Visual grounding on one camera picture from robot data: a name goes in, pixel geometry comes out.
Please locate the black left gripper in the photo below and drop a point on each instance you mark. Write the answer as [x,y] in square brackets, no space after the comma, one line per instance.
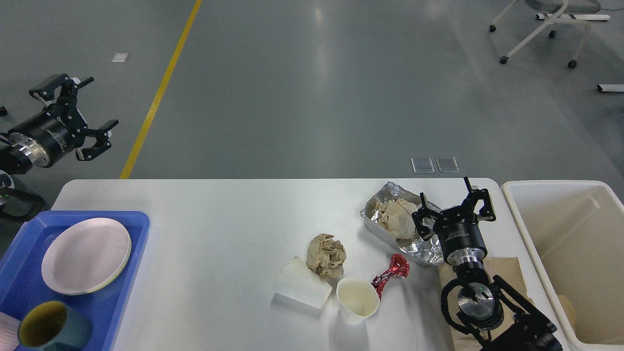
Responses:
[43,139]

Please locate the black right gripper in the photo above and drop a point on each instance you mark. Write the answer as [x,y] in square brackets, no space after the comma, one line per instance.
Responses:
[457,228]

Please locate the pink plate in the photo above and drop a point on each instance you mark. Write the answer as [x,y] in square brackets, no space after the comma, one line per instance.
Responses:
[94,233]

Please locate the dark teal mug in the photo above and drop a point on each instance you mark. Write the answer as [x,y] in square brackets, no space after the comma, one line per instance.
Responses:
[54,326]

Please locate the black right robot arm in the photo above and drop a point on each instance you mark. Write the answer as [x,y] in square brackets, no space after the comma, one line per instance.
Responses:
[475,303]

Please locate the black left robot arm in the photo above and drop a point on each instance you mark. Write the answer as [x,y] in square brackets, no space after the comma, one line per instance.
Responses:
[8,187]

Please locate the floor outlet cover right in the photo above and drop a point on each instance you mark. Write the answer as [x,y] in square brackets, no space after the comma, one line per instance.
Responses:
[447,164]

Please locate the floor outlet cover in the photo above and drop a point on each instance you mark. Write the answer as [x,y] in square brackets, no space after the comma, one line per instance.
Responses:
[447,164]
[422,165]

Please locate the floor outlet cover left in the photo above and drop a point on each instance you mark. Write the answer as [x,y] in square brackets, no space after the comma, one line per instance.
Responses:
[422,165]

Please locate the crumpled paper in foil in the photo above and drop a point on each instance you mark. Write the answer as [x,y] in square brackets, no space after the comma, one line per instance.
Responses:
[395,216]

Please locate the crumpled aluminium foil tray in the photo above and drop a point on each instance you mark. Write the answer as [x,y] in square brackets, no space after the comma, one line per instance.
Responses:
[426,253]

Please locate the red foil wrapper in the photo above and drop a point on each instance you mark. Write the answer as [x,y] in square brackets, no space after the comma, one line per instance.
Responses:
[399,267]

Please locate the beige plastic bin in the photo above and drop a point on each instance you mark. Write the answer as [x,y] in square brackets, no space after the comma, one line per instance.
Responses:
[573,230]

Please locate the white paper cup upright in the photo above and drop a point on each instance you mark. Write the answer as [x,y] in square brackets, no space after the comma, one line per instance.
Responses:
[357,299]

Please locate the light green plate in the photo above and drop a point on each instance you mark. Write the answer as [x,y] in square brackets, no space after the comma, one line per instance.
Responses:
[76,273]

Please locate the crumpled brown paper ball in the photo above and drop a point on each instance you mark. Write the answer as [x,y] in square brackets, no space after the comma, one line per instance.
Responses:
[325,256]

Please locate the white paper cup lying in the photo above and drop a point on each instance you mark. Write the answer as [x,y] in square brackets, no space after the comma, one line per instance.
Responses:
[297,282]

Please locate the blue plastic tray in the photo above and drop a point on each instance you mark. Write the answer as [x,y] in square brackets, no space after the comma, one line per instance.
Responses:
[22,286]

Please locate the white furniture leg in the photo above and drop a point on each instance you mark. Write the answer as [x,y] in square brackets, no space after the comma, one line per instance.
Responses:
[610,88]

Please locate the pink object tray corner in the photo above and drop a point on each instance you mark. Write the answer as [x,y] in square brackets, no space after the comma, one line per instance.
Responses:
[8,332]

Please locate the white office chair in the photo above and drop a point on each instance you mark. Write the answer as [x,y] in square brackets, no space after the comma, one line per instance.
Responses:
[565,12]

